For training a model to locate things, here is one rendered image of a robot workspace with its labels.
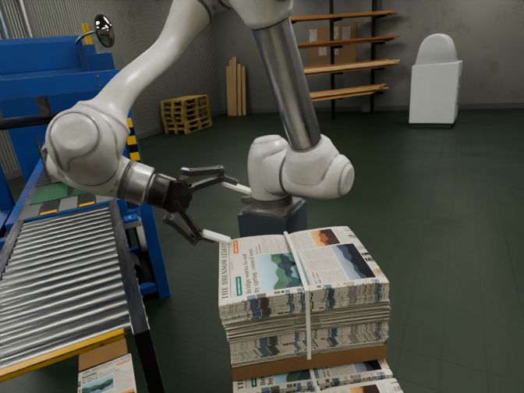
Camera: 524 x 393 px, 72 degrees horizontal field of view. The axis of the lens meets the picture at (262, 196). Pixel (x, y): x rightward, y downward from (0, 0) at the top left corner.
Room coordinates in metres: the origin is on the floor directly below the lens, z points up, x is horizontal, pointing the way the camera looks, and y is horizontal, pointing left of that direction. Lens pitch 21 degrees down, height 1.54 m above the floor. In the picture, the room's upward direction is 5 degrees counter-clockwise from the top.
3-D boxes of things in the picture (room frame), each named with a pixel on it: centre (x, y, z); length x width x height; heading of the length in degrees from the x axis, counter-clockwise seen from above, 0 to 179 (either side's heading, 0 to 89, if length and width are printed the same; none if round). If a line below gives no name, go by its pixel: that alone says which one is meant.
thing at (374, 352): (0.81, -0.17, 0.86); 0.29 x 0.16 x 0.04; 4
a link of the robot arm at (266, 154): (1.28, -0.04, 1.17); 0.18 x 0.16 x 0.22; 50
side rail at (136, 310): (1.51, 0.66, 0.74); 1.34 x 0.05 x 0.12; 23
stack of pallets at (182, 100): (9.42, 1.70, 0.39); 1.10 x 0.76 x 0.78; 151
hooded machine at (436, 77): (7.24, -3.57, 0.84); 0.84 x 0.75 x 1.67; 60
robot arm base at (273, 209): (1.29, -0.02, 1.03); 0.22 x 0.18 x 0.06; 61
